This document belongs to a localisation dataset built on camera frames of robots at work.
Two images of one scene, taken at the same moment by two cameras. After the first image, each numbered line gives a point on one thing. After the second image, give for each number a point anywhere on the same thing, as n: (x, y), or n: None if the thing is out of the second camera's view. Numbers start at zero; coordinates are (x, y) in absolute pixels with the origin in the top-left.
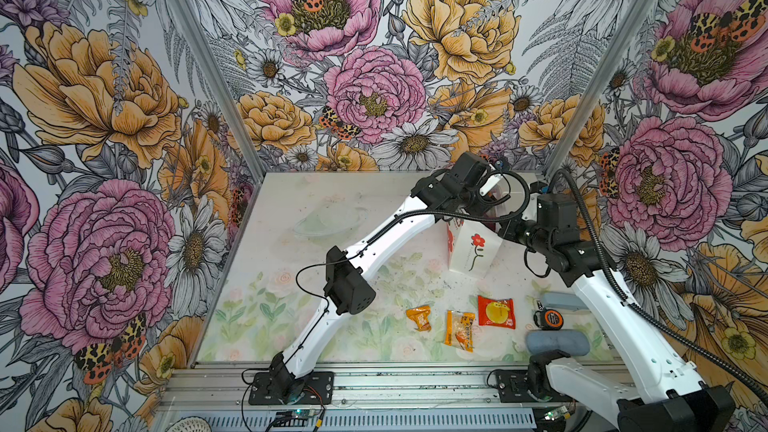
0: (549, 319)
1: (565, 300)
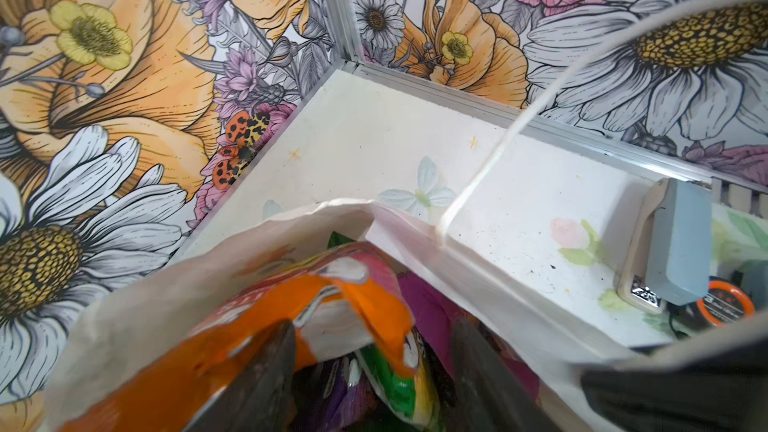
0: (728, 300)
1: (680, 243)
